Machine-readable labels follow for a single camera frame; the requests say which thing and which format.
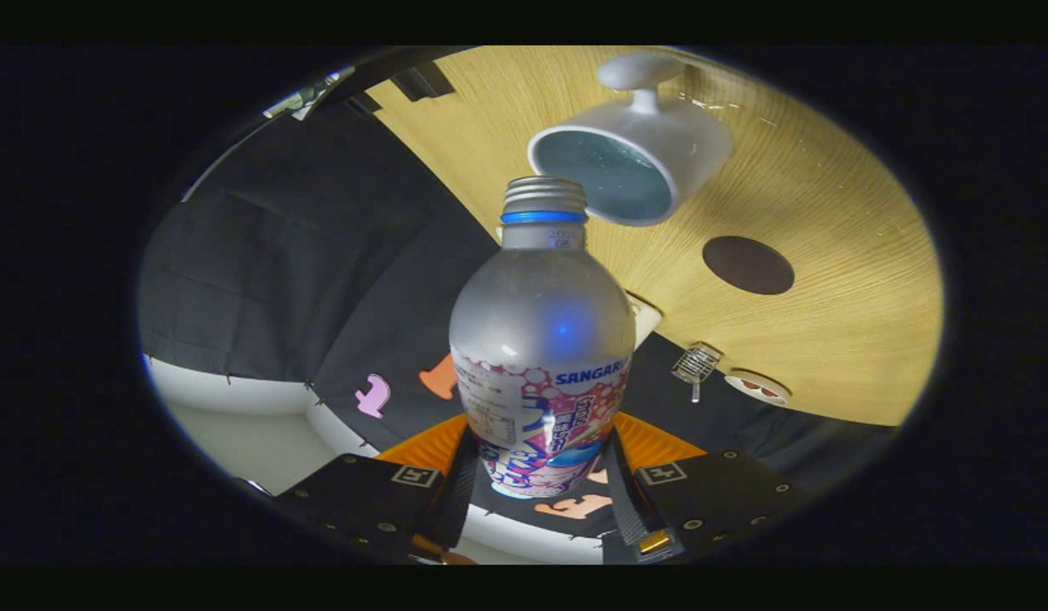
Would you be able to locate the white plate with red food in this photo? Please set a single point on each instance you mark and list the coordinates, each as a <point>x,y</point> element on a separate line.
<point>757,388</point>

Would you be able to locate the round dark brown coaster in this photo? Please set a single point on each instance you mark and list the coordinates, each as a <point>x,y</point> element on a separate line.
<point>748,265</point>

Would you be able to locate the black table clamp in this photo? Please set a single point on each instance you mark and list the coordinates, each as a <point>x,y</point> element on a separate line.
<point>422,81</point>

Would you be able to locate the silver juice bottle colourful label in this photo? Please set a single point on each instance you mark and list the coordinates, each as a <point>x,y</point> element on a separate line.
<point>540,322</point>

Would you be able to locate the white cup blue inside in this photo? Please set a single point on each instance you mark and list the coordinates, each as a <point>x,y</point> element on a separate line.
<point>685,136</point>

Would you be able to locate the wooden table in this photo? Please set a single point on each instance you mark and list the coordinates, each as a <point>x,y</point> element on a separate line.
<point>829,339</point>

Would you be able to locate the white toaster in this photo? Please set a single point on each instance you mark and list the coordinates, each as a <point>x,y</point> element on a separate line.
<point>645,322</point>

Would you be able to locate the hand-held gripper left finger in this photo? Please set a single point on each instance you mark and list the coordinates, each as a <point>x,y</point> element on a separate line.
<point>457,501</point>

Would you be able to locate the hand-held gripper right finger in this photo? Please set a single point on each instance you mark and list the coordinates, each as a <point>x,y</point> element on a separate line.
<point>630,501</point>

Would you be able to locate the black backdrop cloth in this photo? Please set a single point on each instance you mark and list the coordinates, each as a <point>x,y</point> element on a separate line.
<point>235,280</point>

